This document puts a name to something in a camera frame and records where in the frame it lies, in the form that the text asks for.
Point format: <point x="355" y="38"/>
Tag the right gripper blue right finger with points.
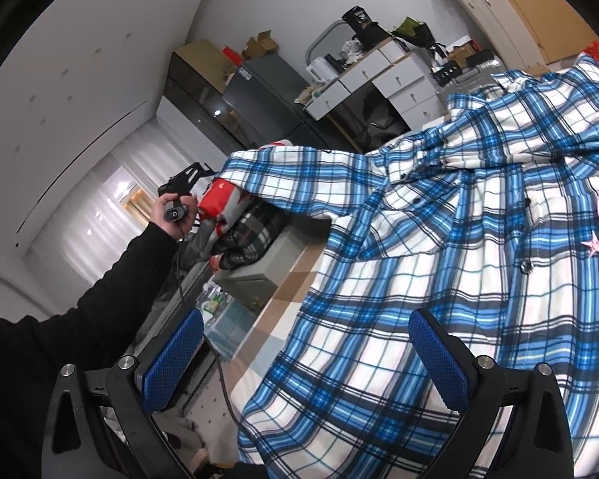
<point x="448" y="362"/>

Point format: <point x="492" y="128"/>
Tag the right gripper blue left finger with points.
<point x="165" y="359"/>

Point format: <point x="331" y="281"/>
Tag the blue white plaid shirt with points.
<point x="490" y="220"/>

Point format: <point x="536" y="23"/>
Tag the left forearm black sleeve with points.
<point x="91" y="335"/>

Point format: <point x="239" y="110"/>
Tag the wooden bedroom door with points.
<point x="557" y="28"/>

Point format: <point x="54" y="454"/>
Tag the person's left hand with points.
<point x="177" y="230"/>

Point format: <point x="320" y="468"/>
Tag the red white folded garment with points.
<point x="222" y="206"/>

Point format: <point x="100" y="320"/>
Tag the dark glass wardrobe cabinet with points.
<point x="194" y="84"/>

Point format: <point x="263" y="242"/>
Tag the black white plaid folded garment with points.
<point x="246" y="242"/>

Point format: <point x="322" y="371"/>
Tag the checkered bed sheet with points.
<point x="271" y="328"/>

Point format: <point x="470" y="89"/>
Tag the grey bedside bench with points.
<point x="253" y="285"/>

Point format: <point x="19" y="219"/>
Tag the dark grey refrigerator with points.
<point x="262" y="92"/>

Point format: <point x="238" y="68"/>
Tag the white sheer curtain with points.
<point x="111" y="204"/>

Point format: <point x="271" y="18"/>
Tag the cardboard box on fridge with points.
<point x="260" y="45"/>

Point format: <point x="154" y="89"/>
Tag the white electric kettle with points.
<point x="321" y="71"/>

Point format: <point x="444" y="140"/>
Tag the white dresser with drawers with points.
<point x="402" y="77"/>

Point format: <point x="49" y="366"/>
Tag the silver hard-shell suitcase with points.
<point x="471" y="79"/>

